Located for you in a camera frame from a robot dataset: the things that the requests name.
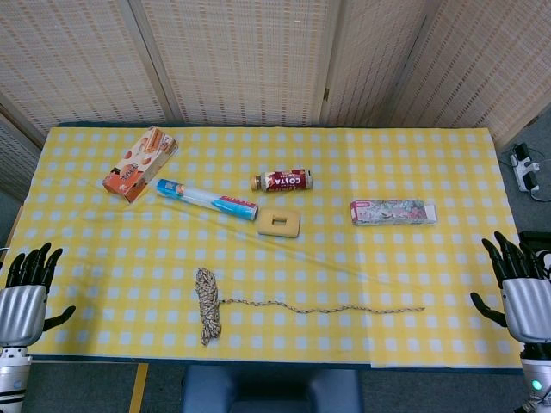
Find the bamboo folding screen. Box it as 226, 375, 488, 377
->
0, 0, 551, 203

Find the Costa coffee bottle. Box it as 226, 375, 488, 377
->
251, 169, 314, 194

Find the braided rope bundle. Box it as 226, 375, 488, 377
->
195, 267, 426, 348

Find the blue white plastic wrap roll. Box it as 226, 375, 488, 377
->
155, 178, 259, 223

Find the orange biscuit box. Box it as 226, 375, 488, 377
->
102, 126, 180, 204

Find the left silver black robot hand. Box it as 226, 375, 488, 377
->
0, 242, 77, 348

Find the tan rectangular tape holder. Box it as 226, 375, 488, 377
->
257, 206, 302, 239

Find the black floor mat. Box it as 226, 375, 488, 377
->
518, 231, 551, 259

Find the white power strip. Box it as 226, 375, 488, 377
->
510, 144, 542, 194

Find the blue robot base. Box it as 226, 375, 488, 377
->
180, 365, 363, 413

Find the yellow checkered tablecloth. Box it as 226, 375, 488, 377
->
0, 126, 544, 369

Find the floral long carton box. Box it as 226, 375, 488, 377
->
350, 198, 438, 227

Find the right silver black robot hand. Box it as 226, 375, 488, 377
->
469, 231, 551, 345

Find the yellow floor tape strip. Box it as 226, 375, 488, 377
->
128, 363, 150, 413

